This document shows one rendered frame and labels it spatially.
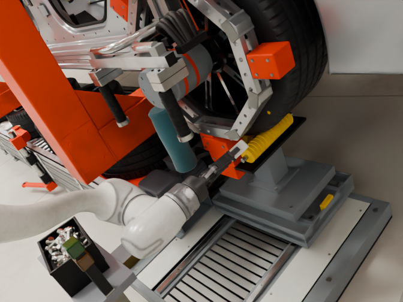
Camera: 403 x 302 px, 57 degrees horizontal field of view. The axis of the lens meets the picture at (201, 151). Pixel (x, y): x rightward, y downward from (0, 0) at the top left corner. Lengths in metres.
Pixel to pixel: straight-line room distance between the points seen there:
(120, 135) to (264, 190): 0.64
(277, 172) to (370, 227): 0.40
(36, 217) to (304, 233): 0.96
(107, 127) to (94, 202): 0.63
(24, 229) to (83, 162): 0.82
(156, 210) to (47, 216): 0.27
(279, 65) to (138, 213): 0.50
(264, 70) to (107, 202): 0.52
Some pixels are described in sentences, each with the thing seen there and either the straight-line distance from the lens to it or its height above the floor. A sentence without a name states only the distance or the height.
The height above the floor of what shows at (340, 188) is 0.17.
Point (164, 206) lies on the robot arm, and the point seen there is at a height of 0.68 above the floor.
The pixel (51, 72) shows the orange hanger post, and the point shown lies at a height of 0.96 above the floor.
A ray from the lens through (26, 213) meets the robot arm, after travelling 0.74.
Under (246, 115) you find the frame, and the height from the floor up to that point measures 0.68.
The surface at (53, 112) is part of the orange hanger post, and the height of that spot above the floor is 0.84.
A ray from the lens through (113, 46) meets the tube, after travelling 1.12.
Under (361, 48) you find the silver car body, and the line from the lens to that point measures 1.00.
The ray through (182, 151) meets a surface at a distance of 1.32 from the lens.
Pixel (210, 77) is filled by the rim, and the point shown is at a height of 0.76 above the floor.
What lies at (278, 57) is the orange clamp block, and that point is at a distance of 0.95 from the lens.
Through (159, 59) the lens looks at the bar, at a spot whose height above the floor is 0.97.
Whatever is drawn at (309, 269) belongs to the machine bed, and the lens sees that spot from 1.43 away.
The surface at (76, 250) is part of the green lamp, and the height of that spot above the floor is 0.64.
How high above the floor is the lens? 1.20
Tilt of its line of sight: 30 degrees down
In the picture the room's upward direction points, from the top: 24 degrees counter-clockwise
